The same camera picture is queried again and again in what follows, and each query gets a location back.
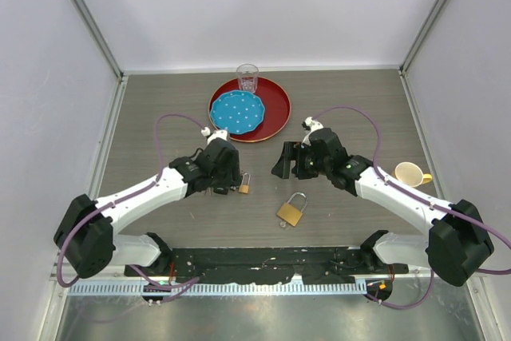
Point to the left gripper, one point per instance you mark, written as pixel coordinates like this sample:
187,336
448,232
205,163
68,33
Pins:
233,176

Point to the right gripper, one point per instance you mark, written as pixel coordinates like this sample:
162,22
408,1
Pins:
291,151

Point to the small brass padlock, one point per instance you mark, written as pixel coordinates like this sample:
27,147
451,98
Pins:
245,183

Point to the large brass padlock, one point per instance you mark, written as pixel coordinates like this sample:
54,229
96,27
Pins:
290,213

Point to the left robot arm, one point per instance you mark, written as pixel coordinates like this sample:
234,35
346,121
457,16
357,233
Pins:
90,236

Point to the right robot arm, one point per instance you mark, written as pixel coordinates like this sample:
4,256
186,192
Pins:
452,243

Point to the large padlock key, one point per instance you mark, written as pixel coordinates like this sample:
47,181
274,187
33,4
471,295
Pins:
283,224

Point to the red round tray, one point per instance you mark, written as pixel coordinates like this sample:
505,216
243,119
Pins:
277,109

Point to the blue dotted plate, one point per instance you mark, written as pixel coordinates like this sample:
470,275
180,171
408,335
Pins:
238,112

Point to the clear plastic cup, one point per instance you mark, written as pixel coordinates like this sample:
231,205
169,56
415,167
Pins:
247,77

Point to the yellow cream mug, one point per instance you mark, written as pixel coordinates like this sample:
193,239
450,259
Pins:
411,174

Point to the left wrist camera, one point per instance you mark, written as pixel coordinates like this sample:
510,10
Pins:
212,134

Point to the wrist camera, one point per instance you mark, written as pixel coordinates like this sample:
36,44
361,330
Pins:
310,125
212,134

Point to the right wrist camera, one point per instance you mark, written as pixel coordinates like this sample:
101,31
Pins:
310,125

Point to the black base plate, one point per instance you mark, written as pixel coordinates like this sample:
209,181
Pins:
269,266

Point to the slotted cable duct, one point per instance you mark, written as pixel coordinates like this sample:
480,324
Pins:
138,287

